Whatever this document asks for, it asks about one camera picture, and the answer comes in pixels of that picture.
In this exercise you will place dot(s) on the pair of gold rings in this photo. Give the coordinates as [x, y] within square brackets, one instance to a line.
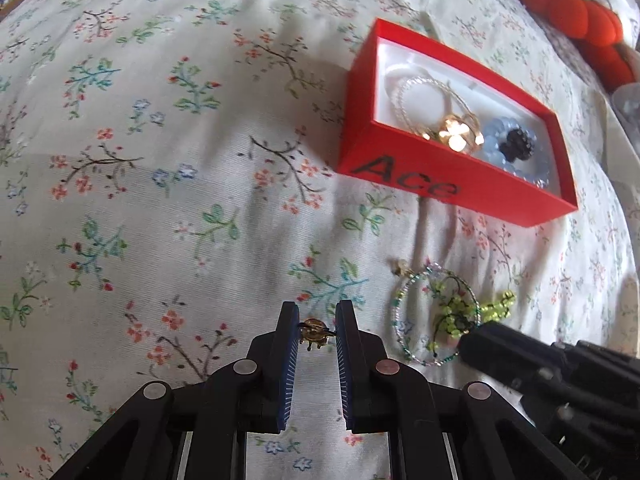
[455, 135]

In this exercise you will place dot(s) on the green bead strand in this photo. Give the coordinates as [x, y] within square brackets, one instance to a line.
[457, 310]

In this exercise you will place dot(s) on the black bead cluster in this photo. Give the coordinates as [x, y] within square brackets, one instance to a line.
[517, 142]

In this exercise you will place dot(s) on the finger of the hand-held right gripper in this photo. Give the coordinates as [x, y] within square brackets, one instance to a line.
[495, 350]

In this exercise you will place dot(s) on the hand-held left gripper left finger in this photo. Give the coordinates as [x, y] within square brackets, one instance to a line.
[290, 360]

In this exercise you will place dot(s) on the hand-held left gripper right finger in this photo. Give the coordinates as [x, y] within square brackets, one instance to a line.
[344, 360]

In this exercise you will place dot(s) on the red cardboard box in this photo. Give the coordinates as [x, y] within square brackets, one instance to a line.
[400, 180]

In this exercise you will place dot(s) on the orange plush toy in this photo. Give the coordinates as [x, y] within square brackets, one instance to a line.
[590, 20]

